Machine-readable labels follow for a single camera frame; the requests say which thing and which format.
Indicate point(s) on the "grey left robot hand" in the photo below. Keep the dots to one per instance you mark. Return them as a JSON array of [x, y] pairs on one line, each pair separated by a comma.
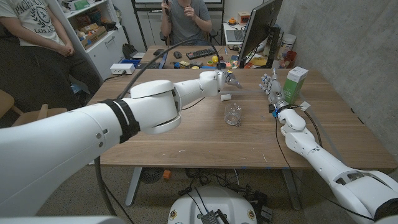
[[230, 79]]

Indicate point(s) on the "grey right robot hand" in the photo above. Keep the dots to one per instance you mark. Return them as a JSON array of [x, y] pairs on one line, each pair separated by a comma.
[[275, 91]]

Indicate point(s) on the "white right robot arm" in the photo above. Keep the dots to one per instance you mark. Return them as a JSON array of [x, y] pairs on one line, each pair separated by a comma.
[[314, 152]]

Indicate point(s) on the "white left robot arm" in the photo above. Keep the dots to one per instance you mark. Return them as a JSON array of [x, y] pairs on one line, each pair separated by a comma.
[[62, 140]]

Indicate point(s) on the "green and white box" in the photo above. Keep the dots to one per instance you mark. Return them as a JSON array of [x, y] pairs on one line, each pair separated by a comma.
[[293, 85]]

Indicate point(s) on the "clear glass beaker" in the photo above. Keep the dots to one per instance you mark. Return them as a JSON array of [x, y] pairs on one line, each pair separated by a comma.
[[232, 115]]

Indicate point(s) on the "orange box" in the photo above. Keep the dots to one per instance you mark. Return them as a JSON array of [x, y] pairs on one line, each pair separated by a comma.
[[243, 17]]

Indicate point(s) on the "white power box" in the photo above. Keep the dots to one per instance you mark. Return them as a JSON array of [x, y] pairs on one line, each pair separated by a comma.
[[122, 68]]

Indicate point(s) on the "cardboard box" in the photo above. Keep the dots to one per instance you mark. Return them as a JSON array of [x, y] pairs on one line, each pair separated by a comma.
[[94, 36]]

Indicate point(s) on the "small white cube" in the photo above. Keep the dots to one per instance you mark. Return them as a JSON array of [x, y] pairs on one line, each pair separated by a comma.
[[226, 97]]

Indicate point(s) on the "yellow ball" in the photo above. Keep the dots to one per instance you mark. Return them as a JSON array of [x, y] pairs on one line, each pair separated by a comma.
[[215, 59]]

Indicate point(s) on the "white paper tag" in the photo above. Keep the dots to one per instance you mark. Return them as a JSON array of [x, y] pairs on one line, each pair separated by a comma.
[[305, 106]]

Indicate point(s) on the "red cup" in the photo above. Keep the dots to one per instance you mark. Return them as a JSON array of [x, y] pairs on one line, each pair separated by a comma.
[[291, 58]]

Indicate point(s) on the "black keyboard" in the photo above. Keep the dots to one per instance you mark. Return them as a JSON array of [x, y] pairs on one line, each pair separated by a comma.
[[200, 53]]

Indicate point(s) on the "white canister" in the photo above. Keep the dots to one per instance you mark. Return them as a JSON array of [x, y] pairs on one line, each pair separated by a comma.
[[287, 43]]

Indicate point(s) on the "wooden desk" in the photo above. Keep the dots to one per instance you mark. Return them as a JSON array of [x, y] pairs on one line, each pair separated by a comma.
[[183, 47]]

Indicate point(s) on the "black computer monitor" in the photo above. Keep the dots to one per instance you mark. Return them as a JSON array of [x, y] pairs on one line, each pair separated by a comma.
[[258, 28]]

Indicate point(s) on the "black computer mouse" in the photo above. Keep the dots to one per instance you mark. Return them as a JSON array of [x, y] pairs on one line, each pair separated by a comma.
[[177, 54]]

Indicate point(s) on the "person in grey shirt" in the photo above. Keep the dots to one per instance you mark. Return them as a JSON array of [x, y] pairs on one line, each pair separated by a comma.
[[186, 25]]

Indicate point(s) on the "black phone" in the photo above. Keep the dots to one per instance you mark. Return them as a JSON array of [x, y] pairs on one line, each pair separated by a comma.
[[159, 52]]

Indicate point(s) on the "grey table leg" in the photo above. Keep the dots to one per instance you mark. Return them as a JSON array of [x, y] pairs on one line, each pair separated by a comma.
[[291, 189], [133, 186]]

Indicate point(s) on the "blue plastic bin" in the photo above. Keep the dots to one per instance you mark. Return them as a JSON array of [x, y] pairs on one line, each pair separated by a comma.
[[130, 62]]

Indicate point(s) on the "small orange block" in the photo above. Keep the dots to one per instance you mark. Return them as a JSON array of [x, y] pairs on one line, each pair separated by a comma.
[[167, 174]]

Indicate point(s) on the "white robot torso base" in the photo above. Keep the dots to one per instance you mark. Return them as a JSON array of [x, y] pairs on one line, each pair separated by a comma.
[[214, 202]]

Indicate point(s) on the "black fan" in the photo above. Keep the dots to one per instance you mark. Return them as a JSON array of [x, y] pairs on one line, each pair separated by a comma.
[[151, 175]]

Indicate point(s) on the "white shelf cabinet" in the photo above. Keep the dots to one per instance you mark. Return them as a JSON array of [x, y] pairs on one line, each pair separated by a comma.
[[105, 51]]

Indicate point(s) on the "wooden chair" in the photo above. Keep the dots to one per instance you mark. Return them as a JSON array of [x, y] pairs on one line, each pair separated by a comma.
[[31, 116]]

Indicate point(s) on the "person in white T-shirt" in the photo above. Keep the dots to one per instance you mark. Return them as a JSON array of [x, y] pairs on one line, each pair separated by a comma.
[[34, 21]]

